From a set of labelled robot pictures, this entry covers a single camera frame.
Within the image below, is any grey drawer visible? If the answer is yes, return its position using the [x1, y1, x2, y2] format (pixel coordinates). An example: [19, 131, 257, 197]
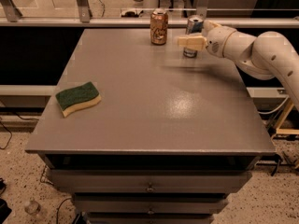
[50, 170, 251, 193]
[88, 213, 213, 224]
[73, 193, 228, 214]

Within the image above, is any bottom grey drawer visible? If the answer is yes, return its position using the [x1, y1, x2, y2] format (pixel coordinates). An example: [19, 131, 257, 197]
[88, 213, 213, 224]

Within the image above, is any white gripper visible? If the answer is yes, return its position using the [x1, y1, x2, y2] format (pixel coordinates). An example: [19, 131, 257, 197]
[178, 20, 236, 58]

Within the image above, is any silver blue redbull can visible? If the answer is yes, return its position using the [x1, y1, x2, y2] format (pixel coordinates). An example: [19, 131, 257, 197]
[183, 15, 204, 58]

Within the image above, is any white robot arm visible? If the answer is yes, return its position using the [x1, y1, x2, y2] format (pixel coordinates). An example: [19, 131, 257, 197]
[178, 20, 299, 109]

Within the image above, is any top grey drawer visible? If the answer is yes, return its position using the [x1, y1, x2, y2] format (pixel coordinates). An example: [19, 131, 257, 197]
[50, 170, 251, 193]

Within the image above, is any black floor cable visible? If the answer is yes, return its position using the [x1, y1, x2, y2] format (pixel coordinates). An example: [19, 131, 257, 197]
[0, 110, 40, 151]

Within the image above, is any middle grey drawer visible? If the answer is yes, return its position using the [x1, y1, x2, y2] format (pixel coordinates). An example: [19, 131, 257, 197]
[73, 193, 228, 214]

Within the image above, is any green yellow sponge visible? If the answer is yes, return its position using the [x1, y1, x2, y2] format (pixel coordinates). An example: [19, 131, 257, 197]
[55, 82, 102, 118]

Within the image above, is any grey drawer cabinet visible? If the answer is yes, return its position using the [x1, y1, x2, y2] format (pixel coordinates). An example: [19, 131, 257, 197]
[25, 27, 278, 224]

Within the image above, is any clear plastic water bottle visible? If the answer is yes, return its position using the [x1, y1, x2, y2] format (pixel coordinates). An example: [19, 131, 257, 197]
[24, 200, 43, 220]

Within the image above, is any orange soda can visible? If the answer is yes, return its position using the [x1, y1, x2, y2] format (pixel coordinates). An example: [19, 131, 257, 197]
[150, 8, 168, 45]

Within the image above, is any wooden yellow frame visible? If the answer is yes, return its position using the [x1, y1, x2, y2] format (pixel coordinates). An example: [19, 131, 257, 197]
[270, 97, 299, 140]

